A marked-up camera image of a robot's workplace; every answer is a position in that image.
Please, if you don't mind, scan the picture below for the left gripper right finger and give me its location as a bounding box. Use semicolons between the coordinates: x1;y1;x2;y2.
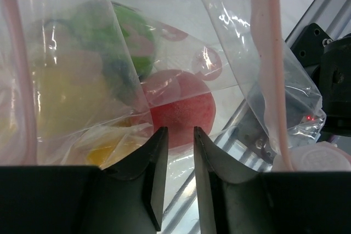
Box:
194;127;350;233

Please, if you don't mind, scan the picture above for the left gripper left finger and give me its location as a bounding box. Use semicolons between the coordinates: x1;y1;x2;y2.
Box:
1;127;168;233

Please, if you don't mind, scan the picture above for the pink fake peach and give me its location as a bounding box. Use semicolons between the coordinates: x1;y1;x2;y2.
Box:
141;70;216;149

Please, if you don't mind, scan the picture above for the clear zip top bag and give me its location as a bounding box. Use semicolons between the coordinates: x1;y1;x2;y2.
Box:
0;0;351;234

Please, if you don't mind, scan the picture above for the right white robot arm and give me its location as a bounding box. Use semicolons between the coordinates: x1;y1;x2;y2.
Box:
313;34;350;136

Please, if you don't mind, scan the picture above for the orange fake fruit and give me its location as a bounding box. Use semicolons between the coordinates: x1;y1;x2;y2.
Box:
86;119;149;169

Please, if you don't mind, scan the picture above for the pale yellow fake pear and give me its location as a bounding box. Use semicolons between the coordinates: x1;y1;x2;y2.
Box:
32;50;120;139

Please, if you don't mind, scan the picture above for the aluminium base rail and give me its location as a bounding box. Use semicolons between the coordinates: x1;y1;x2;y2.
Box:
161;0;351;234

